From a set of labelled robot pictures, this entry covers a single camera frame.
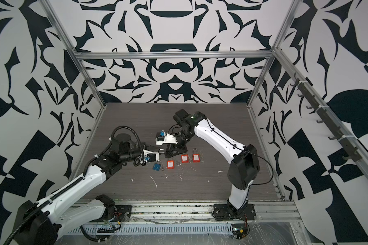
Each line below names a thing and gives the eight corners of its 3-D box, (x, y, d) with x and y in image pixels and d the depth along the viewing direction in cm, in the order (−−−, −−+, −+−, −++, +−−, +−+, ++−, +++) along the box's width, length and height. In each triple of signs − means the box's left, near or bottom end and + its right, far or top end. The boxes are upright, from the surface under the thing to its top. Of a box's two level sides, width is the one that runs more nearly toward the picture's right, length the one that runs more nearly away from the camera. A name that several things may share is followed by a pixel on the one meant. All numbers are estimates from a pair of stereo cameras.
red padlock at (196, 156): (192, 162, 93) (192, 161, 91) (192, 149, 99) (192, 147, 97) (200, 162, 93) (200, 161, 91) (199, 149, 99) (199, 147, 97)
